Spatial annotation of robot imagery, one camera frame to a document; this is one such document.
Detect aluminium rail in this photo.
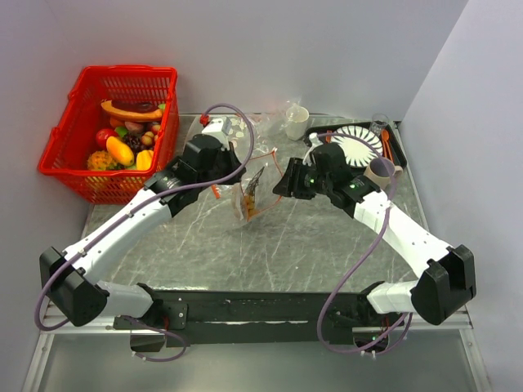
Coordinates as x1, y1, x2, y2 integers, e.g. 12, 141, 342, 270
40, 300, 472, 335

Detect orange plastic fork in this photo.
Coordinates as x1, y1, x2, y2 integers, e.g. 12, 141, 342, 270
324, 130, 333, 143

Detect dark grape bunch toy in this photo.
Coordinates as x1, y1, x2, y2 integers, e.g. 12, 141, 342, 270
123, 133, 143, 154

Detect red apple toy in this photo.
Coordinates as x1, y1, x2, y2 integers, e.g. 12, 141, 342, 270
95, 128, 118, 150

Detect crumpled clear plastic bag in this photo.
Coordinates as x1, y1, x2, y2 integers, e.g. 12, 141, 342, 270
232, 98, 311, 160

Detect cream ceramic mug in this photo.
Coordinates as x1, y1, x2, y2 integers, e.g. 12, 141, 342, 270
285, 104, 310, 141

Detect green leaf toy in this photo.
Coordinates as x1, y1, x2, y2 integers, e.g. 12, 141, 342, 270
114, 127, 128, 139

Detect orange mango toy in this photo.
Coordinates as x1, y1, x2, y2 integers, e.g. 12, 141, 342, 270
106, 136, 135, 167

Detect spiky yellow fruit toy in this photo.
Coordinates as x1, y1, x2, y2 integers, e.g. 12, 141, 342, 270
87, 151, 118, 171

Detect clear zip bag orange zipper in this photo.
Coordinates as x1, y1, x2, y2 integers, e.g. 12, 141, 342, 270
232, 148, 283, 226

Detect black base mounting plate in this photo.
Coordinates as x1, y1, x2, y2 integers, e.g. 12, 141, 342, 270
114, 287, 400, 351

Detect yellow bell pepper toy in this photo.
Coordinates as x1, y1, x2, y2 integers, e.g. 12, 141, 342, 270
136, 149, 154, 172

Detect orange plastic spoon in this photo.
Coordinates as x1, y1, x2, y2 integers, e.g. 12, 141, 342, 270
381, 128, 394, 162

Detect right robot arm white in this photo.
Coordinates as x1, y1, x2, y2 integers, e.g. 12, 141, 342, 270
273, 144, 476, 325

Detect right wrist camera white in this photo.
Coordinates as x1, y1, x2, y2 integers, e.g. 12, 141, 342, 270
303, 132, 333, 167

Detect beige mug purple inside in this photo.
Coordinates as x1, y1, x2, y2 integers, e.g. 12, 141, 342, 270
364, 157, 403, 189

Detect clear drinking glass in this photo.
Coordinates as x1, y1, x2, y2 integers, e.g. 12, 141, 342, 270
369, 113, 389, 136

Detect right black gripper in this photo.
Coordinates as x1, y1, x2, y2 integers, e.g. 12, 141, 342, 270
272, 158, 333, 200

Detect striped white plate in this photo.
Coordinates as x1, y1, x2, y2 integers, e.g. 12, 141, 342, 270
330, 125, 383, 169

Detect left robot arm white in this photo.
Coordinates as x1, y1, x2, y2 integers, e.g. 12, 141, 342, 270
39, 131, 246, 328

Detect polka dot zip bag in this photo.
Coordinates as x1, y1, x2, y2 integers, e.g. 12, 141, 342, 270
185, 116, 249, 142

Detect red plastic basket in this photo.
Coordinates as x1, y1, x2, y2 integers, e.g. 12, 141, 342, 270
38, 65, 179, 204

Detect brown longan bunch toy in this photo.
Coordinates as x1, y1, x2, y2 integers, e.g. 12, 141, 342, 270
231, 167, 265, 221

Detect black serving tray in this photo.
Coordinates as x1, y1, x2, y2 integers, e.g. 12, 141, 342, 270
302, 121, 407, 168

